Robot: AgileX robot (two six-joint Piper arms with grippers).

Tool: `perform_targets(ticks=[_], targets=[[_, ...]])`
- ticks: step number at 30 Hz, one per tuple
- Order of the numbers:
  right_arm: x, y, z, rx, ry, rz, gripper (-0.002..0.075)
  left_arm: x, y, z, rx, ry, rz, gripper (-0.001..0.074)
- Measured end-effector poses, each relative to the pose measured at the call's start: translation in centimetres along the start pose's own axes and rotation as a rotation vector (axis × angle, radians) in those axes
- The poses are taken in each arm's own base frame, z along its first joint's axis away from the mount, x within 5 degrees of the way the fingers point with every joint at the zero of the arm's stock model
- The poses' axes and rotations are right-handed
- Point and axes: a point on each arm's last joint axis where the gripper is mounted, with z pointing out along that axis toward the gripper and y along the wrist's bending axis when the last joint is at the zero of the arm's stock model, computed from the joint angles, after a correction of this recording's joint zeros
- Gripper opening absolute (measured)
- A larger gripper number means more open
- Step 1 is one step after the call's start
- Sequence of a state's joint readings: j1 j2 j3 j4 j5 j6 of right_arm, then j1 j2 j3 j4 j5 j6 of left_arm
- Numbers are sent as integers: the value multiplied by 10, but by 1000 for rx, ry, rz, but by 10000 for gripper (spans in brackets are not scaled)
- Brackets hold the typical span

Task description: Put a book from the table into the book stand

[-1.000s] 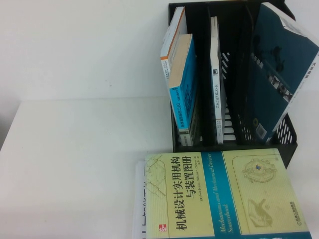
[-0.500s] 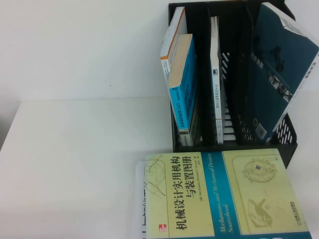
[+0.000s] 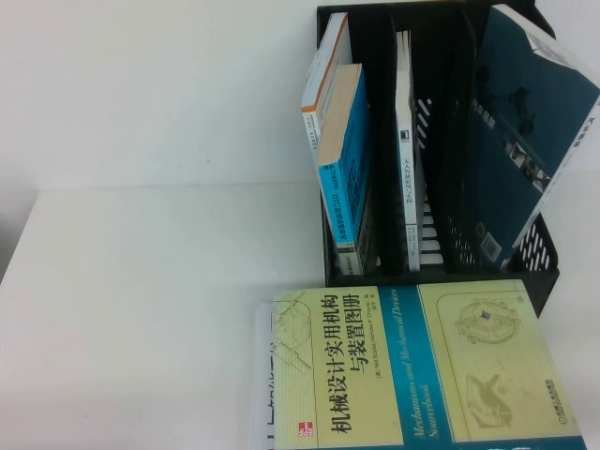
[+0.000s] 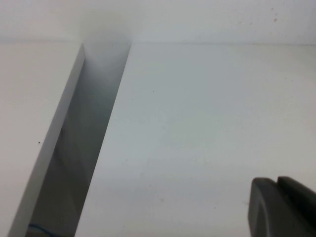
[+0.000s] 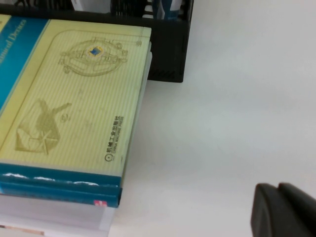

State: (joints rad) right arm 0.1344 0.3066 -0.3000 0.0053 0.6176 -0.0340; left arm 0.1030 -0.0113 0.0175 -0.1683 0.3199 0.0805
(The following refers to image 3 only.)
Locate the white book with orange stripe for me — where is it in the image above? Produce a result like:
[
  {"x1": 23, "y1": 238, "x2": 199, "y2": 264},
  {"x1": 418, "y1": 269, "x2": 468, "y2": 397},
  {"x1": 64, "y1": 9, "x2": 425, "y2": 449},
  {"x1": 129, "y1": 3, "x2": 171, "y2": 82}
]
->
[{"x1": 301, "y1": 11, "x2": 355, "y2": 156}]

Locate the dark teal large book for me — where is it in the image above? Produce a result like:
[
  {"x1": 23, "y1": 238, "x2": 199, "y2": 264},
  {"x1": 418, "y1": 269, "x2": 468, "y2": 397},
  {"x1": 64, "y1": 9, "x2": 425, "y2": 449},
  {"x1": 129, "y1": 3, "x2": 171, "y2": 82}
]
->
[{"x1": 461, "y1": 4, "x2": 600, "y2": 273}]

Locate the blue and grey book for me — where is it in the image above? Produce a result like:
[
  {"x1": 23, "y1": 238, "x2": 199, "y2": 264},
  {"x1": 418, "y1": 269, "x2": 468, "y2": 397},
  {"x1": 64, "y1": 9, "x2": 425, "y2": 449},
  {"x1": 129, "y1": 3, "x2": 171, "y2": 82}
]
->
[{"x1": 316, "y1": 63, "x2": 376, "y2": 278}]

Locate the yellow-green mechanisms book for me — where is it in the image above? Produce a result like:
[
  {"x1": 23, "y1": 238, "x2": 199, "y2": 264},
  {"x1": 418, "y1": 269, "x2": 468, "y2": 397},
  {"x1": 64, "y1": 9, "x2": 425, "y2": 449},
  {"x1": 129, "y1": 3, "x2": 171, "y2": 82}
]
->
[{"x1": 271, "y1": 279, "x2": 590, "y2": 450}]

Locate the white book with black lettering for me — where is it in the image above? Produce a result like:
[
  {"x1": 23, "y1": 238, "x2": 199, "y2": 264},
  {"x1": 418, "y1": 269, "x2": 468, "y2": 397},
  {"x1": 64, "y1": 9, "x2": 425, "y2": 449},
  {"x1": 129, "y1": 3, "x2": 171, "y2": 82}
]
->
[{"x1": 247, "y1": 302, "x2": 278, "y2": 450}]

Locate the thin white paperback book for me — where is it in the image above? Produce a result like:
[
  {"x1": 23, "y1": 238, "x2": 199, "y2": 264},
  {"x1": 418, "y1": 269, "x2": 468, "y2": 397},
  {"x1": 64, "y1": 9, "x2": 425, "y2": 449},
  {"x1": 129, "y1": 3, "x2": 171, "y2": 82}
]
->
[{"x1": 395, "y1": 30, "x2": 428, "y2": 273}]

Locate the black plastic book stand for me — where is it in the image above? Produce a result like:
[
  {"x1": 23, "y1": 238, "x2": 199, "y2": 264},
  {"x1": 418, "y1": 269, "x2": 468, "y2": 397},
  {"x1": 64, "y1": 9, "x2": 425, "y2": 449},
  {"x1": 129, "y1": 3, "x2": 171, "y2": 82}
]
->
[{"x1": 316, "y1": 0, "x2": 563, "y2": 320}]

